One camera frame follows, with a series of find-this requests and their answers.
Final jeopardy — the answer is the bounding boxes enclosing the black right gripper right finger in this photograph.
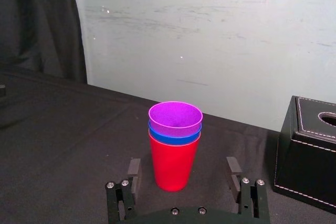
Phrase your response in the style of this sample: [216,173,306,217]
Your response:
[226,156,271,224]

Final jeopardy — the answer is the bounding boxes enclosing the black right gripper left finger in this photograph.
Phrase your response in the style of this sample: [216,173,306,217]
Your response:
[105,158,143,224]

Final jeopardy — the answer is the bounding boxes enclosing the red plastic cup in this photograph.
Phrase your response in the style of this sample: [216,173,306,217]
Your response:
[148,131,202,193]

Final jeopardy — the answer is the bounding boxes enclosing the black leather tissue box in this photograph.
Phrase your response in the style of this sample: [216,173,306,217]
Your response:
[272,95,336,215]

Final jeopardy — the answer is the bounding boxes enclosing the blue plastic cup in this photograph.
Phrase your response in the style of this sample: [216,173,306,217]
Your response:
[148,120,203,147]

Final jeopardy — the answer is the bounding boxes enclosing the black table cloth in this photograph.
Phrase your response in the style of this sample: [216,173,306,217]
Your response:
[0,65,336,224]

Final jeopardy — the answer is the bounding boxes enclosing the purple plastic cup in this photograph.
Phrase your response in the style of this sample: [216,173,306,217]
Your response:
[148,101,204,136]

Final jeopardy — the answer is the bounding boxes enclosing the dark grey curtain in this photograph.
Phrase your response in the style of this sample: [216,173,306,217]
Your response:
[0,0,88,84]

